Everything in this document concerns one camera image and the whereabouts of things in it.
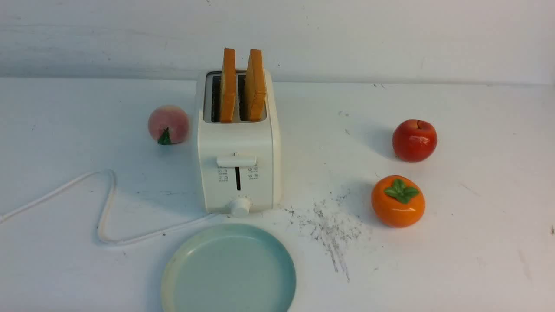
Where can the white two-slot toaster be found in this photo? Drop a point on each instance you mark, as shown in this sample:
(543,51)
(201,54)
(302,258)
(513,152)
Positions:
(238,164)

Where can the toast slice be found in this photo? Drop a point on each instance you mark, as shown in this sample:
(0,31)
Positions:
(228,86)
(255,86)

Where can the pink peach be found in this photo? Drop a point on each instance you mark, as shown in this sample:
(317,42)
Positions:
(169,125)

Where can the light blue round plate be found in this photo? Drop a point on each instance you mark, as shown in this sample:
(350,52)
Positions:
(229,268)

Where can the red apple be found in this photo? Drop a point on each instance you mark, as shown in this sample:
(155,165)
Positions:
(414,140)

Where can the orange persimmon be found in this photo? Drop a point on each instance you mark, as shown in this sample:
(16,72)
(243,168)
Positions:
(397,201)

